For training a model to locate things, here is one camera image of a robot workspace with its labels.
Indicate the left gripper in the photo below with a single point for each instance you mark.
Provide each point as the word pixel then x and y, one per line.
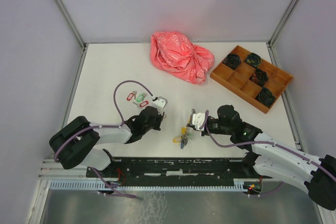
pixel 160 117

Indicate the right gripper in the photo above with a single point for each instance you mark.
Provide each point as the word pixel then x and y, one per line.
pixel 203 133

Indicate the metal keyring with keys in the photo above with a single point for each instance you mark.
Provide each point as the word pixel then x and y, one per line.
pixel 183 139

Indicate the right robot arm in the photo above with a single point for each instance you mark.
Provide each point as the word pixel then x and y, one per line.
pixel 312 174

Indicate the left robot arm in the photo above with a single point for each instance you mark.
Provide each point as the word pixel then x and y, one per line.
pixel 76 143

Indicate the key with red tag lower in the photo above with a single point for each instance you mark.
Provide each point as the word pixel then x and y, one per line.
pixel 141 104

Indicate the key with red tag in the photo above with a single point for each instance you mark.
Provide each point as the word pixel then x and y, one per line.
pixel 141 104
pixel 132 96

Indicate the key with green tag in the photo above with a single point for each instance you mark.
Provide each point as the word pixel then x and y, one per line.
pixel 141 97

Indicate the black roll bottom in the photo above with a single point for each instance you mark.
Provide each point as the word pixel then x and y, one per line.
pixel 265 97

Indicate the black roll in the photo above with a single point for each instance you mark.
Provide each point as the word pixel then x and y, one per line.
pixel 253 59
pixel 259 77
pixel 232 61
pixel 265 97

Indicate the wooden compartment tray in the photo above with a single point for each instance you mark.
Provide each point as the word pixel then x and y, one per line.
pixel 238 82

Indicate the black roll middle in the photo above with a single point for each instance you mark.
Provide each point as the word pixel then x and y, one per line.
pixel 259 77

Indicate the black roll top left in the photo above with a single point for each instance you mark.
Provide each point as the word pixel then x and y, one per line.
pixel 232 61

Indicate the pink crumpled cloth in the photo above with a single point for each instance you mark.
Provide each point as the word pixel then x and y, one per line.
pixel 172 52

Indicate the black roll top right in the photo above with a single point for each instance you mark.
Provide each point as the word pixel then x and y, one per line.
pixel 253 59

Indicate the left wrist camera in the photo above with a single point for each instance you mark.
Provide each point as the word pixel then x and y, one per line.
pixel 159 102

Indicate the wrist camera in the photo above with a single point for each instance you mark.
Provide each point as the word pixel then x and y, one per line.
pixel 198 120
pixel 159 102

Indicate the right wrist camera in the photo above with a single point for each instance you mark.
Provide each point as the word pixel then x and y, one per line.
pixel 198 120

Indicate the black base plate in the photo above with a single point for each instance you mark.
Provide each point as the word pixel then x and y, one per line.
pixel 170 171

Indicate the white cable duct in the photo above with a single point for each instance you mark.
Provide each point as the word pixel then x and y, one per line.
pixel 99 185

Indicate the aluminium frame rail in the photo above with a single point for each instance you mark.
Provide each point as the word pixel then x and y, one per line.
pixel 53 170

